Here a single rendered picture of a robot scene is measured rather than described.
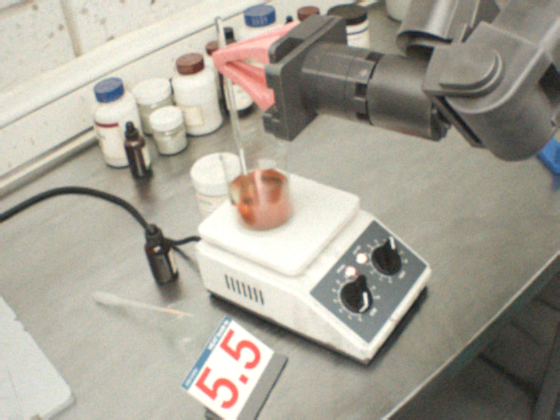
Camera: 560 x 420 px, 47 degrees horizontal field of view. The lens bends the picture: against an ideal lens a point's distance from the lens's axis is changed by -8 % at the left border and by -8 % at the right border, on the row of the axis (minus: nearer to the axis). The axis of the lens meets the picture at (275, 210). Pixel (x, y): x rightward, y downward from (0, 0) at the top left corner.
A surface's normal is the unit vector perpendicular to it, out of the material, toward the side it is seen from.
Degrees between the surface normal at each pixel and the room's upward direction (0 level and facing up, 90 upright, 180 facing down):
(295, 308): 90
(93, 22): 90
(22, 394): 0
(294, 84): 90
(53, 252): 0
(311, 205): 0
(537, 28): 37
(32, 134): 90
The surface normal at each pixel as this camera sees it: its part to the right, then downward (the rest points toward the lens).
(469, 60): -0.63, -0.40
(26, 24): 0.65, 0.41
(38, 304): -0.11, -0.77
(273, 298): -0.59, 0.56
